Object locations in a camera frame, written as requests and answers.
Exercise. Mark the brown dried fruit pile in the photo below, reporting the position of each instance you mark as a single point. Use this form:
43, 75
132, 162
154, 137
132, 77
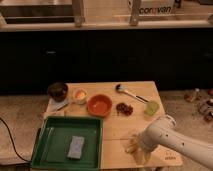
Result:
123, 108

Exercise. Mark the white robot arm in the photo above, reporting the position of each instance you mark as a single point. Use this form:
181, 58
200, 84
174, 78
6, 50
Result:
162, 132

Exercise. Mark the wooden tan gripper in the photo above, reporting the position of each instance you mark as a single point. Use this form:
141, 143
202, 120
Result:
142, 157

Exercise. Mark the red bowl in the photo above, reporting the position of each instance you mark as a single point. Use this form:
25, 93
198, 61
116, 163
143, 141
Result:
99, 105

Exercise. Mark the blue sponge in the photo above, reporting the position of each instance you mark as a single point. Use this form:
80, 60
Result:
76, 147

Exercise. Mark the dark brown bowl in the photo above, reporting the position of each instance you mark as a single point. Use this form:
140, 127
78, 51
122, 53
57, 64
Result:
58, 91

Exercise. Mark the white caravan box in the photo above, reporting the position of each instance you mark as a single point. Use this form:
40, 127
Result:
156, 7

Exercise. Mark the black handled brush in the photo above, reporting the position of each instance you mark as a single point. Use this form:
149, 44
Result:
119, 88

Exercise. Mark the yellow banana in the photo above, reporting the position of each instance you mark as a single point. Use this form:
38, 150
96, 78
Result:
133, 144

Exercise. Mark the green plastic tray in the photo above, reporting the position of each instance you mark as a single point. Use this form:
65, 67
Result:
52, 147

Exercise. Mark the small glass with orange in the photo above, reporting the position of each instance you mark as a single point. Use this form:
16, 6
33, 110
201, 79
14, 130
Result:
79, 96

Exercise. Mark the green cup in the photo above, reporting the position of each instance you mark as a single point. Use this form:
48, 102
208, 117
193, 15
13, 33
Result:
151, 108

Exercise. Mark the knife on cloth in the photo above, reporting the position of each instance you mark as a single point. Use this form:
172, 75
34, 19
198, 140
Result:
55, 108

